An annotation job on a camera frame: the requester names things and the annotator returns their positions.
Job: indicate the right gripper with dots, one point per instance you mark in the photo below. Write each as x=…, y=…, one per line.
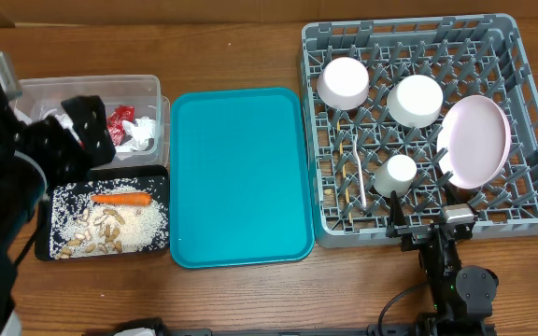
x=402, y=229

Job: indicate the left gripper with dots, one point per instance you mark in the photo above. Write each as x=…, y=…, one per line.
x=51, y=138

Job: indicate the red snack wrapper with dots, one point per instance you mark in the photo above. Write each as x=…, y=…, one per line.
x=114, y=122

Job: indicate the white cup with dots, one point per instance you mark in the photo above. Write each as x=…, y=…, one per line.
x=396, y=174

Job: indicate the white tissue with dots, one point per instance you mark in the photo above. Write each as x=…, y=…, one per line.
x=139, y=133

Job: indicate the white round plate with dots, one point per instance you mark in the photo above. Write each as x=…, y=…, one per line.
x=475, y=138

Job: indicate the orange carrot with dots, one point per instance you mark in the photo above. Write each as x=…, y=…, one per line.
x=132, y=199

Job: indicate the white plastic fork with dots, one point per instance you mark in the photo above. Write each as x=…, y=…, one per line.
x=359, y=170

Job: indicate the small white bowl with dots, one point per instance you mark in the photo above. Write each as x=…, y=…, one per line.
x=415, y=101

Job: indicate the peanut shells and rice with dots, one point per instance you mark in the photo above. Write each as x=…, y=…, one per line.
x=105, y=229

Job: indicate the wooden chopstick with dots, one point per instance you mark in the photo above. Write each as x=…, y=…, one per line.
x=343, y=189

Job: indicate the pink bowl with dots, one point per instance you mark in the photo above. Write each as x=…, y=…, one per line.
x=343, y=84

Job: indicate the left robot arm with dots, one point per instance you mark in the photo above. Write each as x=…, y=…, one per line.
x=18, y=201

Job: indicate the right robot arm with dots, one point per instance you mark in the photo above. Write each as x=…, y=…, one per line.
x=462, y=295

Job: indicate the grey dishwasher rack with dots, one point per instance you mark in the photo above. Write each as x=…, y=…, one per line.
x=465, y=55

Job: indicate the clear plastic bin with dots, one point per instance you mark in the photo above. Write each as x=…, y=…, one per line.
x=42, y=97

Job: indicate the black tray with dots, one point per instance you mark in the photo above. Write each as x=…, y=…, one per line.
x=153, y=179

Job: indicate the teal serving tray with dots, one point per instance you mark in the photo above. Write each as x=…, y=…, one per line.
x=239, y=187

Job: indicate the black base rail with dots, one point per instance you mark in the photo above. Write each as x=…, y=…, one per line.
x=155, y=326

